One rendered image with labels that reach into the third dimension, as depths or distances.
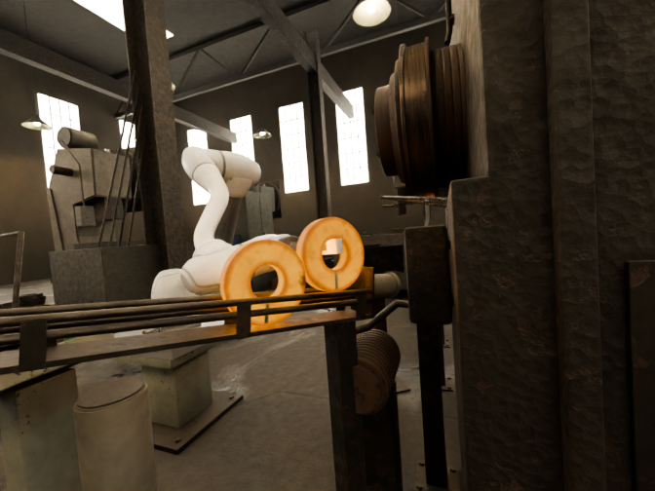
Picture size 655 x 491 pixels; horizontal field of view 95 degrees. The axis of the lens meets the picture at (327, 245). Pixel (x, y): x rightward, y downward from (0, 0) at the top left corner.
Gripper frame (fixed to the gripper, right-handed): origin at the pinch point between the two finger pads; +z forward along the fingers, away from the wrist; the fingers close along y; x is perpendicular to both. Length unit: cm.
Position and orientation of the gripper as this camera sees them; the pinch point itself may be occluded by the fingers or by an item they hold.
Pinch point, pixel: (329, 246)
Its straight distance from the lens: 62.5
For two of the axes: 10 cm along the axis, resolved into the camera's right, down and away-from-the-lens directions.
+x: -1.0, -10.0, 0.0
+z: 5.6, -0.6, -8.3
